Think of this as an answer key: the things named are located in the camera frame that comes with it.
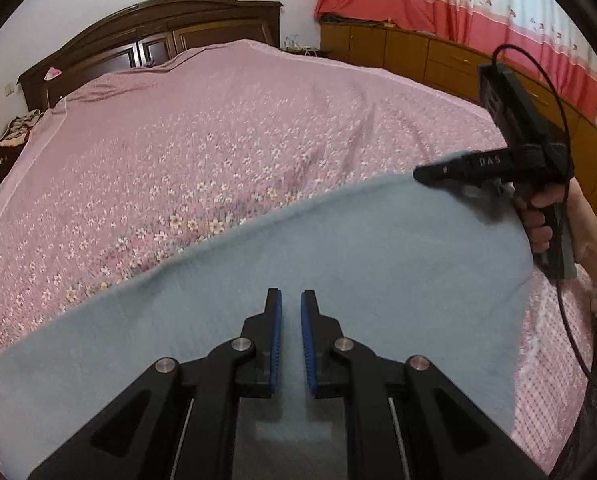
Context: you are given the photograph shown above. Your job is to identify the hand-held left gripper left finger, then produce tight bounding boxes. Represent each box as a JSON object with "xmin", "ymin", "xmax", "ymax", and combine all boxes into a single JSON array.
[{"xmin": 28, "ymin": 288, "xmax": 283, "ymax": 480}]

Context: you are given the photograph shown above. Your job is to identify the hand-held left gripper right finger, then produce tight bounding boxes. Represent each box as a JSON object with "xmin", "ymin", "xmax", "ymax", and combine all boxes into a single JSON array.
[{"xmin": 301, "ymin": 290, "xmax": 549, "ymax": 480}]

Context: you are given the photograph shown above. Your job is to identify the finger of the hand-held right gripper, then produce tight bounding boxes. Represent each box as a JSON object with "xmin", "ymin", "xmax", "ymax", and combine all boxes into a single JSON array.
[{"xmin": 413, "ymin": 156, "xmax": 468, "ymax": 187}]

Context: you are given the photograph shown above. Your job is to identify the grey pants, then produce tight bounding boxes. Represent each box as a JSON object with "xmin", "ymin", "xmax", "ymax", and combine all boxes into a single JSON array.
[{"xmin": 0, "ymin": 172, "xmax": 534, "ymax": 480}]

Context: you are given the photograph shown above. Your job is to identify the person's right hand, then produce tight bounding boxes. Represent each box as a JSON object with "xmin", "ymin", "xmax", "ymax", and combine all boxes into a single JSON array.
[{"xmin": 513, "ymin": 175, "xmax": 597, "ymax": 295}]

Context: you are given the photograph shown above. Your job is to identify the row of light wooden cabinets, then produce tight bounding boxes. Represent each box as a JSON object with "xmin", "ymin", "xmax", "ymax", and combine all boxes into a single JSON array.
[{"xmin": 319, "ymin": 21, "xmax": 597, "ymax": 236}]

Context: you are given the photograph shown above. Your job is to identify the red and white floral curtain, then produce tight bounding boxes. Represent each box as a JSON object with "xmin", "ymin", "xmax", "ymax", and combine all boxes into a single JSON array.
[{"xmin": 314, "ymin": 0, "xmax": 597, "ymax": 123}]

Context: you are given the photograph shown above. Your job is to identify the small cluttered bedside table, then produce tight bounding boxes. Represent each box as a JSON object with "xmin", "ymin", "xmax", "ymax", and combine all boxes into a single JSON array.
[{"xmin": 281, "ymin": 35, "xmax": 332, "ymax": 59}]

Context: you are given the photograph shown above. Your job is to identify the pink floral bedsheet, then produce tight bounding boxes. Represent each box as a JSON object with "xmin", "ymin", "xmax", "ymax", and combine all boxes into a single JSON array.
[{"xmin": 0, "ymin": 39, "xmax": 597, "ymax": 471}]

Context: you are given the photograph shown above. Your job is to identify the dark wooden headboard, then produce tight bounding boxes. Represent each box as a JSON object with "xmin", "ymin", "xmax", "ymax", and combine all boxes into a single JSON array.
[{"xmin": 18, "ymin": 0, "xmax": 284, "ymax": 111}]

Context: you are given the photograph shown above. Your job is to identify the person's dark clothing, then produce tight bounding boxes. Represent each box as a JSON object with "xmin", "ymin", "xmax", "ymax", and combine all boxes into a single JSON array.
[{"xmin": 548, "ymin": 320, "xmax": 597, "ymax": 480}]

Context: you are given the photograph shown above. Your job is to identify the dark wooden nightstand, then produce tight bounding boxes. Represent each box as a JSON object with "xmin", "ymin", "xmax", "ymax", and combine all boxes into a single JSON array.
[{"xmin": 0, "ymin": 144, "xmax": 28, "ymax": 183}]

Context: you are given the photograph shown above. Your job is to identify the patterned cloth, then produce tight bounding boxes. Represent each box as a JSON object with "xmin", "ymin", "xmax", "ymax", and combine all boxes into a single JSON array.
[{"xmin": 0, "ymin": 109, "xmax": 44, "ymax": 150}]

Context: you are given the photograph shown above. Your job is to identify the black cable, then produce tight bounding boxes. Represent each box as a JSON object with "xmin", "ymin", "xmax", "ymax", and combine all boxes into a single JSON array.
[{"xmin": 493, "ymin": 44, "xmax": 597, "ymax": 392}]

